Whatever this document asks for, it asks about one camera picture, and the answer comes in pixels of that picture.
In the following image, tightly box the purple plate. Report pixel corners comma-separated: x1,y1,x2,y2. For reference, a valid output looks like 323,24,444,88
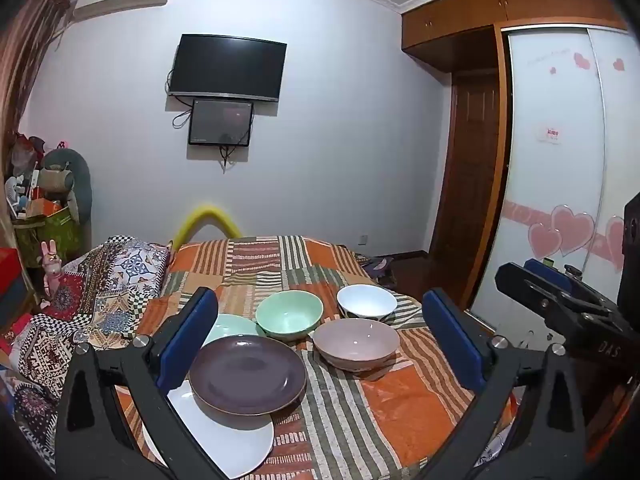
188,335,307,416

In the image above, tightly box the light green plate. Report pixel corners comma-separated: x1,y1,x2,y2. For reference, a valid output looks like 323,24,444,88
200,313,268,348

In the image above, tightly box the orange cardboard box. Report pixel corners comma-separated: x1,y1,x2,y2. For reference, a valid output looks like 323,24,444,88
27,199,66,218

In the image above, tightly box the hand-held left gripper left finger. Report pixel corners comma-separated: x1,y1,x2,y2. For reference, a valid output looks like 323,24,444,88
55,287,236,480

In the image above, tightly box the orange striped bedspread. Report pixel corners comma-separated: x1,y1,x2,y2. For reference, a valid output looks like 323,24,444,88
112,234,516,480

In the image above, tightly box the patchwork patterned blanket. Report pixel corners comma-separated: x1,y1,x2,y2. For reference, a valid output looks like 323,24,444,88
0,234,173,461

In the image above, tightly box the yellow foam tube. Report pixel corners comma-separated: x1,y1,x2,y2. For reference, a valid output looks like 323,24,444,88
171,202,242,251

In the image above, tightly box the black wall television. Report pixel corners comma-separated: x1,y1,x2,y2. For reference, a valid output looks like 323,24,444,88
167,34,287,103

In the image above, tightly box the white plate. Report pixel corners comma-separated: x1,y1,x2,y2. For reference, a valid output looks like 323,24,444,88
141,380,275,479

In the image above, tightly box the white heart-print sliding door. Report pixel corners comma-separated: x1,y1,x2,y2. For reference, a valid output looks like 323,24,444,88
587,27,640,271
470,27,621,331

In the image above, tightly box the light green bowl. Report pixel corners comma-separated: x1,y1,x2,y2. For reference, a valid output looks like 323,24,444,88
255,291,324,342

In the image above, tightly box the small black wall monitor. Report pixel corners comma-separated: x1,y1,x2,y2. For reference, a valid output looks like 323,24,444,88
188,99,254,147

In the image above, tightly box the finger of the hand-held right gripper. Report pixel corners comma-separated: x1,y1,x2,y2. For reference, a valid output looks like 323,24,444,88
524,258,617,305
495,261,621,319

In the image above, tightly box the brown striped curtain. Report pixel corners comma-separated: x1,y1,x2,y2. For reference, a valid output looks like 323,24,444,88
0,0,81,171

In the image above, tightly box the white bowl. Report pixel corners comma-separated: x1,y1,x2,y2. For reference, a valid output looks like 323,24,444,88
336,284,398,322

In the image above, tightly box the pink bowl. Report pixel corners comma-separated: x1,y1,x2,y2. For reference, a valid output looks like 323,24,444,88
312,318,401,372

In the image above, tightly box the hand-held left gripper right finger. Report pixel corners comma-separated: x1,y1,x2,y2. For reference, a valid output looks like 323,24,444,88
421,287,587,480

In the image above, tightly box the wooden wardrobe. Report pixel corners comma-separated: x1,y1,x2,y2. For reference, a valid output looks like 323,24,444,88
401,0,640,333

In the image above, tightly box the pink rabbit toy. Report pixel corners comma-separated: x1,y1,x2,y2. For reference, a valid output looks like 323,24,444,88
39,240,63,306

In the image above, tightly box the brown wooden door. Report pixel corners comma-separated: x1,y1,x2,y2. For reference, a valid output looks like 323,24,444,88
429,71,502,308

